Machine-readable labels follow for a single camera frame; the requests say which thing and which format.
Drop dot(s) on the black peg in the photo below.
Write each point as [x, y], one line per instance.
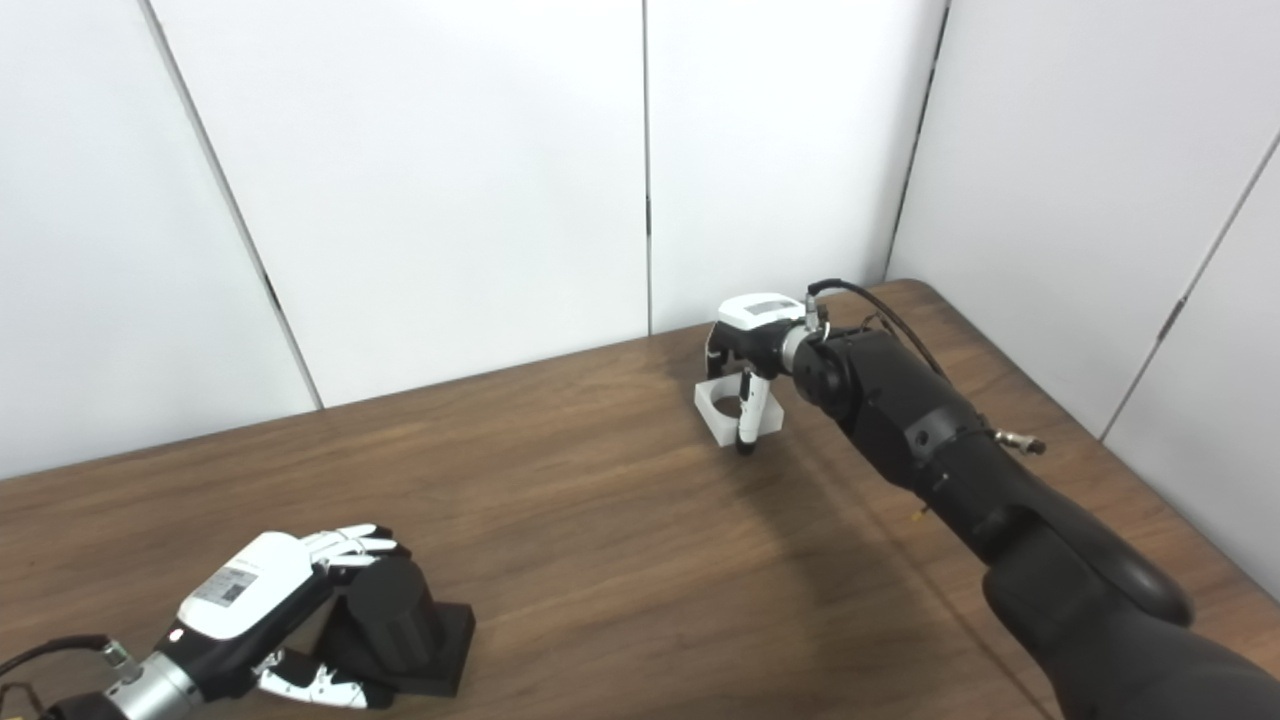
[400, 610]

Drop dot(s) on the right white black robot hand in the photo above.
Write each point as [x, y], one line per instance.
[760, 315]

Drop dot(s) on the white square piece with hole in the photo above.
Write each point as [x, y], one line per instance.
[715, 420]

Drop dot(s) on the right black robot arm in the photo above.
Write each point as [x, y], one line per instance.
[950, 460]

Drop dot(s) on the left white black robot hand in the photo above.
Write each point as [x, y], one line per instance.
[250, 580]

